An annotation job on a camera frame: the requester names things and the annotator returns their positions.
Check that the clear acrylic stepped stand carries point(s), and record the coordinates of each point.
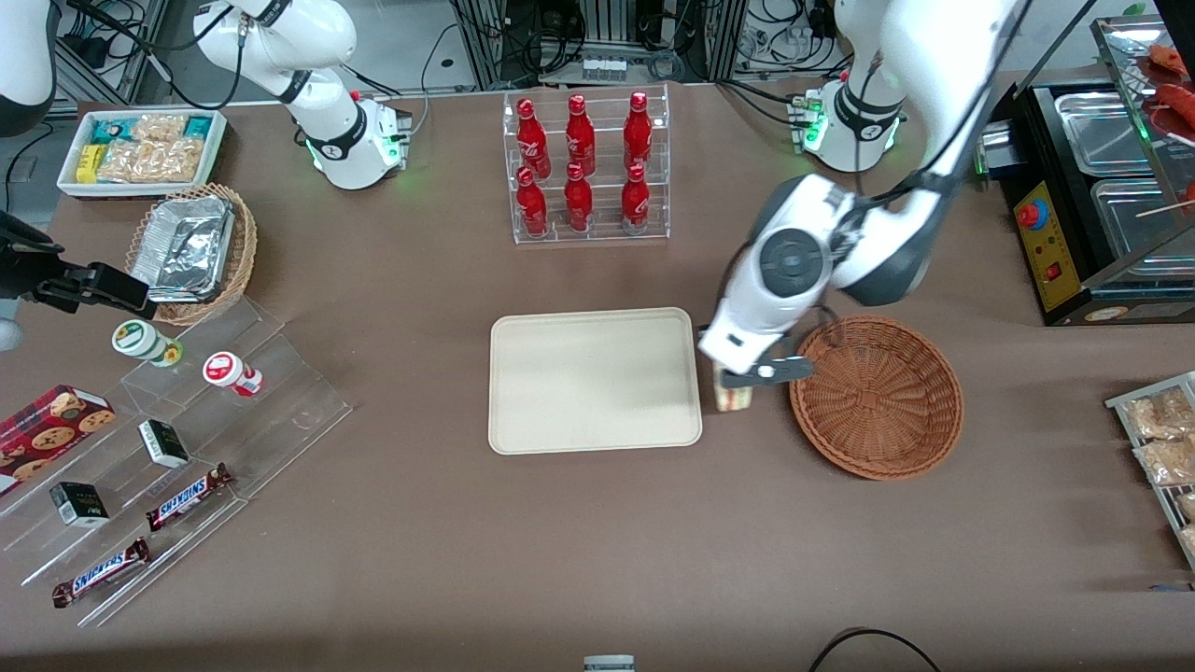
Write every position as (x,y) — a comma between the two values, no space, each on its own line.
(280,411)

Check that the white power strip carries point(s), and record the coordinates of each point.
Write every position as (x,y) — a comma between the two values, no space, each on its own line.
(604,68)

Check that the white rectangular snack bin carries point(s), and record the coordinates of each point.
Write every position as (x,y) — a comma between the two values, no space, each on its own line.
(215,159)

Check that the red sausage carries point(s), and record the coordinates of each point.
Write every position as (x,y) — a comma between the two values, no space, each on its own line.
(1176,98)

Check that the aluminium foil container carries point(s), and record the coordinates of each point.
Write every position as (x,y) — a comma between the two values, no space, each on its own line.
(182,247)

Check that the aluminium profile frame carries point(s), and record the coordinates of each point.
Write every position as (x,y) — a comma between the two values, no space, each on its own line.
(597,23)

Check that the clear acrylic bottle rack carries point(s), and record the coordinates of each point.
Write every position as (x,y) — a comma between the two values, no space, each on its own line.
(602,201)

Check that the clear bag of fried snacks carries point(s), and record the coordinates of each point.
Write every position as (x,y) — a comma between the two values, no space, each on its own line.
(1187,506)
(1189,539)
(1167,462)
(1158,415)

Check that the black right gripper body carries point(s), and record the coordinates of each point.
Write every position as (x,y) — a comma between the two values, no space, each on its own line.
(26,272)

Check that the teal snack packet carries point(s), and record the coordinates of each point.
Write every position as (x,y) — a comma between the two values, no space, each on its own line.
(197,127)
(112,130)

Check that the red emergency stop button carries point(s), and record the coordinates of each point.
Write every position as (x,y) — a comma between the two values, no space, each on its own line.
(1032,215)

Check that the wooden skewer stick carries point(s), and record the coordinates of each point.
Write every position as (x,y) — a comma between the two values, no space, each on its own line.
(1167,207)

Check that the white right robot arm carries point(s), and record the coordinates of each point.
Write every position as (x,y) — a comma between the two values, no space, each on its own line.
(317,93)

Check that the small dark carton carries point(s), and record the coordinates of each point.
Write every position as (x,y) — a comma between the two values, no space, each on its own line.
(79,504)
(163,443)

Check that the light wicker basket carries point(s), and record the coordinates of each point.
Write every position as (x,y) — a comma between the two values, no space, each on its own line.
(241,252)

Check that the cream plastic tray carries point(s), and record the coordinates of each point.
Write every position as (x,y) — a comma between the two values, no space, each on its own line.
(595,381)

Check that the green lid yogurt cup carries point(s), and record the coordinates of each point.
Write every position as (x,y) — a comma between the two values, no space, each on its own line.
(140,339)

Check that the red lid yogurt cup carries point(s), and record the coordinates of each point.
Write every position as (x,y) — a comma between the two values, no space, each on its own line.
(224,369)

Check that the red cookie box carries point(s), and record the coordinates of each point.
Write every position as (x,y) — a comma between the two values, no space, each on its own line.
(47,429)

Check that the triangular sandwich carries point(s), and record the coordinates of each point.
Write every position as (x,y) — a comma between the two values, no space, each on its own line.
(735,398)

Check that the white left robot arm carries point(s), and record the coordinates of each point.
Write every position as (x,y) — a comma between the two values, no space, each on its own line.
(896,56)

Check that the snickers chocolate bar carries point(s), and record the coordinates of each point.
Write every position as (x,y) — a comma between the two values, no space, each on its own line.
(187,497)
(101,572)

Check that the brown round wicker basket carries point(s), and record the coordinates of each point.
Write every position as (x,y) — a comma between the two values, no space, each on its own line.
(878,401)

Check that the black hot food display machine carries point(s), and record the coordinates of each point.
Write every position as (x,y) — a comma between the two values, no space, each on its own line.
(1041,168)

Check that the steel food pan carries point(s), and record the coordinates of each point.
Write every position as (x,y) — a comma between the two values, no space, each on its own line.
(1134,229)
(1102,131)

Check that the tray of packaged pastries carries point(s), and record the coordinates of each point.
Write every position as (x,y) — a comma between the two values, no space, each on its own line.
(1153,495)

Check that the yellow snack packet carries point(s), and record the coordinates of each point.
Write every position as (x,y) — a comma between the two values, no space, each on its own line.
(91,163)

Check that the small grey device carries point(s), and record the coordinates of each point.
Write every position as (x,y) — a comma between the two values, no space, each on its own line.
(609,664)

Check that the red cola bottle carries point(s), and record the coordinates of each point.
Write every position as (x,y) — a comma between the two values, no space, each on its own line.
(635,201)
(581,135)
(578,201)
(638,131)
(532,140)
(532,207)

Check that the clear cracker bag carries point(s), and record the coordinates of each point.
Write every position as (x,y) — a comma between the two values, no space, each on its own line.
(154,160)
(159,128)

